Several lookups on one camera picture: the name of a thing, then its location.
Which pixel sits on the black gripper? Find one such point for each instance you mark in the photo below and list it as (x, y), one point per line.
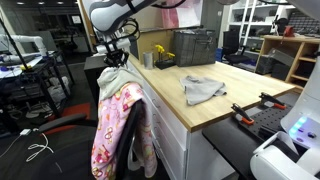
(116, 56)

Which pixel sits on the white towel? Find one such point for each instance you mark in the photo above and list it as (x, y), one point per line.
(115, 81)

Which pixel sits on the grey towel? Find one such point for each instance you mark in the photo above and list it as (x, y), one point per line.
(200, 90)

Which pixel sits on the small black cabinet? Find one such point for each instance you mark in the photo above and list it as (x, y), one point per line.
(95, 66)

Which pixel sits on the metal cup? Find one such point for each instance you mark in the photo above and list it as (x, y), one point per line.
(148, 60)

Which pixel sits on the tan box with dark panel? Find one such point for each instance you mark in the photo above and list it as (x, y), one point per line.
(153, 41)

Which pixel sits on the yellow flowers in black tray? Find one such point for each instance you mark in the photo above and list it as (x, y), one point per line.
(165, 62)

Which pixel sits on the pink patterned blanket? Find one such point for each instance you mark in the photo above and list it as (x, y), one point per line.
(110, 133)

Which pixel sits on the pink plastic sheet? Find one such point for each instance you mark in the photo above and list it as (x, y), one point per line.
(168, 16)

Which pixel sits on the black equipment cart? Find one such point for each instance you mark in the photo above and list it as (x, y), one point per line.
(43, 80)

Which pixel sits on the grey fabric tote basket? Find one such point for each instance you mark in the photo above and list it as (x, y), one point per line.
(193, 48)

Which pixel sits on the white paper sheet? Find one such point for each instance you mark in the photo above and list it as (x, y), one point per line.
(187, 16)

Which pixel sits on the white drawer cabinet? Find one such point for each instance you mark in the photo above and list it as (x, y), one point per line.
(173, 140)

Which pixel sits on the black mesh office chair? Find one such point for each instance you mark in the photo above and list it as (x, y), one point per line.
(66, 156)

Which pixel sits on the black tripod stand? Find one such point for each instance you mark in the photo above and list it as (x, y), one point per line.
(13, 46)

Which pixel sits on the black swivel chair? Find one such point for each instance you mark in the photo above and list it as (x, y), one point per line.
(233, 43)

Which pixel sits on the black orange bar clamp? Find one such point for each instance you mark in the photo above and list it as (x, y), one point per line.
(243, 115)
(271, 100)

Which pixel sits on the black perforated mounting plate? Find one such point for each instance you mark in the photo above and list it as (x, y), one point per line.
(270, 120)

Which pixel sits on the black storage bin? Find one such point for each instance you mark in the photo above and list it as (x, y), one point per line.
(280, 70)

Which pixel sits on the grey storage bin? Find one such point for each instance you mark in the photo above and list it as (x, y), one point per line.
(281, 56)

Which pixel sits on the red tool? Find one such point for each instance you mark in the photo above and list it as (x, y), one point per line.
(289, 30)

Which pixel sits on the wooden shelf unit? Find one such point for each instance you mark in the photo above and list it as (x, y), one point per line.
(296, 50)

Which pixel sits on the dark parts organiser rack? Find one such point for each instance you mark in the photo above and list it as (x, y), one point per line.
(305, 23)

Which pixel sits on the wooden door frame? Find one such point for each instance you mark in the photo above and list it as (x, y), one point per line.
(86, 36)

